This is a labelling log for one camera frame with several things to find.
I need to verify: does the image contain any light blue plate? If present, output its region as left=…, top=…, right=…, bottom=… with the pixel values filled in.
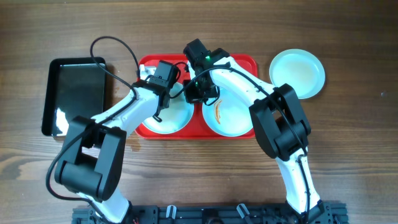
left=142, top=93, right=194, bottom=134
left=269, top=49, right=326, bottom=99
left=202, top=88, right=253, bottom=137

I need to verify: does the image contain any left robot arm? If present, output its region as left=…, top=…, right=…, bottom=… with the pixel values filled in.
left=47, top=60, right=181, bottom=223

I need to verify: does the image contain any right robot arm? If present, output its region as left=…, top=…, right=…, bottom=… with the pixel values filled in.
left=183, top=39, right=320, bottom=217

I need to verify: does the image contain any red plastic tray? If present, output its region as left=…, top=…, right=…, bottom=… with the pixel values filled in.
left=136, top=54, right=257, bottom=140

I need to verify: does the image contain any black water tray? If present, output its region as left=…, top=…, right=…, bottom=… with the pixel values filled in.
left=41, top=57, right=106, bottom=137

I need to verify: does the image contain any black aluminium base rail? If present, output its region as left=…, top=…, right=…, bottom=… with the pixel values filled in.
left=72, top=202, right=348, bottom=224

